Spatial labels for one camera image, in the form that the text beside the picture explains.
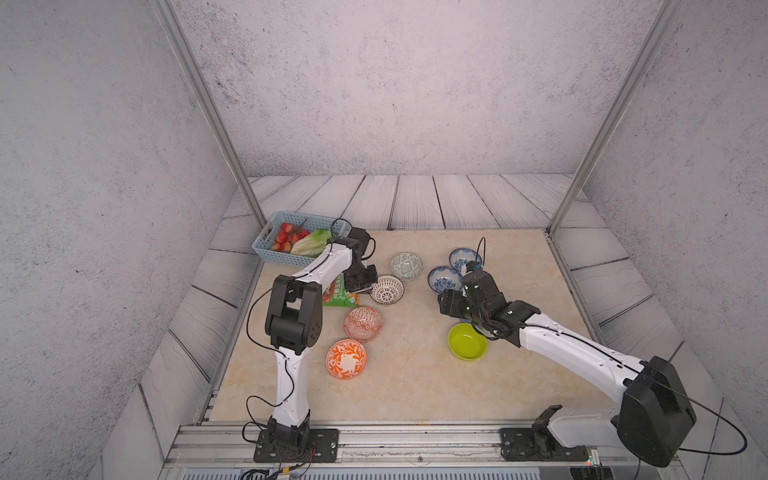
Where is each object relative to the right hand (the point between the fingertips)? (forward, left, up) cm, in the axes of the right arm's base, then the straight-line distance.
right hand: (448, 298), depth 83 cm
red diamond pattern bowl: (-1, +25, -13) cm, 28 cm away
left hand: (+9, +21, -9) cm, 24 cm away
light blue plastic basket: (+29, +64, -9) cm, 71 cm away
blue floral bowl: (+17, -1, -13) cm, 21 cm away
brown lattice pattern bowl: (+12, +17, -13) cm, 25 cm away
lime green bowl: (-7, -6, -14) cm, 16 cm away
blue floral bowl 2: (+26, -8, -13) cm, 31 cm away
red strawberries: (+34, +56, -10) cm, 67 cm away
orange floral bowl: (-12, +29, -14) cm, 34 cm away
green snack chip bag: (+9, +34, -12) cm, 37 cm away
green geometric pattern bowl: (+22, +11, -13) cm, 28 cm away
